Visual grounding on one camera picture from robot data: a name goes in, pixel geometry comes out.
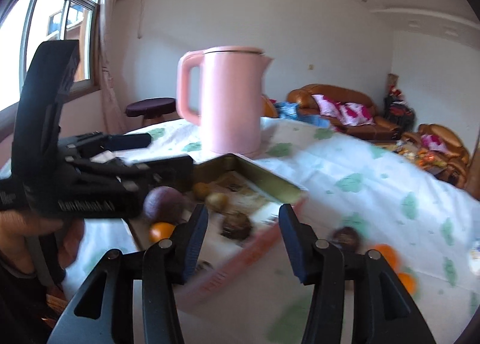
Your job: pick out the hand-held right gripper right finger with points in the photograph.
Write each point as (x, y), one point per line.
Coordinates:
(292, 242)

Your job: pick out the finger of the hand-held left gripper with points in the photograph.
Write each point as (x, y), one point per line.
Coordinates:
(131, 141)
(168, 173)

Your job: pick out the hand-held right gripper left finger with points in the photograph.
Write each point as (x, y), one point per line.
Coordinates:
(197, 239)

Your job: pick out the brown white taro piece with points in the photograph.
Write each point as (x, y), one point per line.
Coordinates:
(205, 266)

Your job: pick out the round purple passion fruit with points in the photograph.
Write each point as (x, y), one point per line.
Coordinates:
(165, 203)

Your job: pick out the medium orange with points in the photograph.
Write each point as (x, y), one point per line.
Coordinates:
(161, 232)

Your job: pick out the small brown kiwi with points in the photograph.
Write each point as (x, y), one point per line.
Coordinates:
(200, 191)

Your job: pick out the brown wrinkled passion fruit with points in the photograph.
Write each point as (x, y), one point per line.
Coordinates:
(236, 226)

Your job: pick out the gold metal tray pink rim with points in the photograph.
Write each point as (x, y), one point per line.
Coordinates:
(247, 194)

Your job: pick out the person's left hand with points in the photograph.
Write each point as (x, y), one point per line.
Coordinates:
(13, 231)

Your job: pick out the dark round stool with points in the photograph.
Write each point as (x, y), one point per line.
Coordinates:
(150, 106)

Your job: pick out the dark purple passion fruit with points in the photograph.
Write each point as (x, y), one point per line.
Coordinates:
(347, 237)

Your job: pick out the light curtain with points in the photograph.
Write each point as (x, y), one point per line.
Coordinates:
(108, 66)

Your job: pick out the pink electric kettle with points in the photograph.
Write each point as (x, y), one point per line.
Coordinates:
(228, 104)

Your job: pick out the large orange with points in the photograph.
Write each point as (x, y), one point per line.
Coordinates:
(388, 254)

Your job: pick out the white green flowered tablecloth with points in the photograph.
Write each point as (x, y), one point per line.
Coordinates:
(356, 164)

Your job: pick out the window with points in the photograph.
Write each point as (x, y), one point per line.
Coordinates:
(45, 21)

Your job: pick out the brown leather chair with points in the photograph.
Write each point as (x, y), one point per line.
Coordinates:
(269, 107)

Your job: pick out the small orange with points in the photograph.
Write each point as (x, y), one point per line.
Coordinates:
(407, 283)

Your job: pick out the blue cloth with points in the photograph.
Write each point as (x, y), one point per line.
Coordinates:
(290, 109)

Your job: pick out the pink white flowered pillow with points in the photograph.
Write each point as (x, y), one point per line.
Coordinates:
(431, 141)
(326, 106)
(356, 113)

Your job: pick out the wooden coffee table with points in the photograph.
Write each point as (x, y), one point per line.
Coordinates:
(420, 156)

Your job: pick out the brown leather sofa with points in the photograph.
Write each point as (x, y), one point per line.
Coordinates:
(326, 91)

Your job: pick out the dark cluttered rack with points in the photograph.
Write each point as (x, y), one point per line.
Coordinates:
(399, 111)

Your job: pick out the tall brown floor vase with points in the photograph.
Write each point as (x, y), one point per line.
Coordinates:
(392, 83)

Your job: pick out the brown leather armchair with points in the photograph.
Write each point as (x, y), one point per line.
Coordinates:
(446, 134)

